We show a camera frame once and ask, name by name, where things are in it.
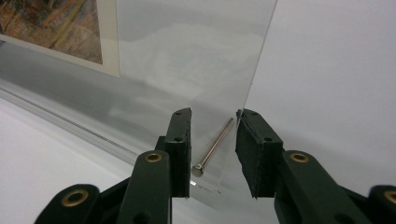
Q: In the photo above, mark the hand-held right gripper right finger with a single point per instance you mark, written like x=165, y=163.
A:
x=258, y=161

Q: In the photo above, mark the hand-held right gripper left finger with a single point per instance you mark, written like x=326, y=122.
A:
x=180, y=155

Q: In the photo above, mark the metal standoff pin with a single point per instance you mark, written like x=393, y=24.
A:
x=213, y=146

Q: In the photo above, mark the clear acrylic picture frame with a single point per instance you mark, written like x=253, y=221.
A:
x=186, y=62

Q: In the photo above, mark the landscape picture with white border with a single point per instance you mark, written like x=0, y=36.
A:
x=53, y=28

